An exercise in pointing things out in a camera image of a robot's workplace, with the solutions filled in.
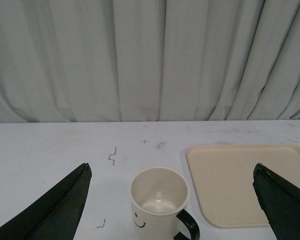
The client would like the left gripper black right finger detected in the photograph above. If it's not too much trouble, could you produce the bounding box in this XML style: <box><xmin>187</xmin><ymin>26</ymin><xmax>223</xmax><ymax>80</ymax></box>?
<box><xmin>252</xmin><ymin>163</ymin><xmax>300</xmax><ymax>240</ymax></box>

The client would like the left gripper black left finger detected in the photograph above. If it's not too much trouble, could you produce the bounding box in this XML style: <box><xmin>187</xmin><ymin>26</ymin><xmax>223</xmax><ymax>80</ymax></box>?
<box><xmin>0</xmin><ymin>163</ymin><xmax>92</xmax><ymax>240</ymax></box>

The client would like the cream smiley mug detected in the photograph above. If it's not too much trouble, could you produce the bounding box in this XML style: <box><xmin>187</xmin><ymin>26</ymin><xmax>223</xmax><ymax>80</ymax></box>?
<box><xmin>129</xmin><ymin>166</ymin><xmax>201</xmax><ymax>240</ymax></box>

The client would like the beige rectangular plastic tray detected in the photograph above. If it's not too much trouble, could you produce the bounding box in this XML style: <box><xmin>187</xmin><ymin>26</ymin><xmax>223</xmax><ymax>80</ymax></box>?
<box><xmin>186</xmin><ymin>144</ymin><xmax>300</xmax><ymax>229</ymax></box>

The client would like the grey-white pleated curtain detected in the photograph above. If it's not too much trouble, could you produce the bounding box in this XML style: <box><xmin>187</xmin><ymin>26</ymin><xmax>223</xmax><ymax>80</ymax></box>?
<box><xmin>0</xmin><ymin>0</ymin><xmax>300</xmax><ymax>123</ymax></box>

